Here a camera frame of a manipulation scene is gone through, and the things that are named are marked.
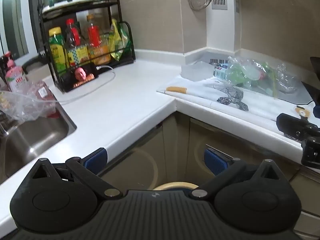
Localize black metal spice rack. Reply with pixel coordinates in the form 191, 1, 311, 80
37, 0, 136, 93

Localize green seasoning packet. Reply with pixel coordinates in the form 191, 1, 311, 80
119, 24, 132, 53

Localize clear plastic box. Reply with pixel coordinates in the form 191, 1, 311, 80
180, 61, 216, 82

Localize stainless steel sink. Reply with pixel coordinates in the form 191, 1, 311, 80
0, 100, 77, 184

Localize small white carton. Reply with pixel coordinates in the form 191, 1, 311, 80
214, 64, 229, 79

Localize oil bottle red label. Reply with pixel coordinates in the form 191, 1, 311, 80
86, 15, 111, 65

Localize window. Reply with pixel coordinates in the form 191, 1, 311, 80
0, 0, 39, 57

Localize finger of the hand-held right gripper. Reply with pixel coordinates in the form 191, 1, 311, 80
276, 113, 310, 137

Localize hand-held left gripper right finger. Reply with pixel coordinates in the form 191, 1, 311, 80
190, 148, 288, 202

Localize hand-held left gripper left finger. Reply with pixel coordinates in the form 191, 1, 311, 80
25, 148, 123, 200

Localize black smartphone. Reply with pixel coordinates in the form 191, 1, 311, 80
61, 64, 98, 93

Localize blue bin cream rim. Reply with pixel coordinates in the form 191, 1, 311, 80
152, 181, 200, 191

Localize beige cabinet corner panel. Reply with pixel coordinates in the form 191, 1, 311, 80
162, 112, 191, 183

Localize round yellow gadget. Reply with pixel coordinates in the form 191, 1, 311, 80
294, 106, 310, 118

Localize green bottle yellow cap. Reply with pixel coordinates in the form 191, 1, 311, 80
49, 27, 69, 73

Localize plastic wrappers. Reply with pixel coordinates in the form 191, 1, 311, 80
224, 56, 278, 98

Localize white leaf print cloth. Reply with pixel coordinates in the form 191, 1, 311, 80
157, 76, 303, 128

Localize dark bottle red cap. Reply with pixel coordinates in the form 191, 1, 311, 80
64, 19, 87, 67

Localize beige cabinet door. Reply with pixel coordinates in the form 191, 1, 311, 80
100, 116, 165, 190
186, 117, 307, 193

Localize black wok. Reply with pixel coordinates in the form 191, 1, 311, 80
301, 56, 320, 118

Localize white charging cable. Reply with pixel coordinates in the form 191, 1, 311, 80
32, 65, 117, 105

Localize pink soap bottle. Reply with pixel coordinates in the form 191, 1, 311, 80
4, 52, 28, 93

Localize red refill pouch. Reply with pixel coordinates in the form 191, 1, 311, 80
30, 80, 60, 118

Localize clear plastic bag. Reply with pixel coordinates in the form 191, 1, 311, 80
0, 80, 60, 122

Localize yellow seasoning packet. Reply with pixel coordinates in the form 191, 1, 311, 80
108, 19, 123, 61

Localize wooden handle knife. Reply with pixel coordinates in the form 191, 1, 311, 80
165, 86, 189, 95

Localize crumpled clear plastic cup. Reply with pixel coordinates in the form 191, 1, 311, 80
275, 64, 300, 93

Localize black handle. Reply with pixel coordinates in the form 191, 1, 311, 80
22, 52, 50, 73

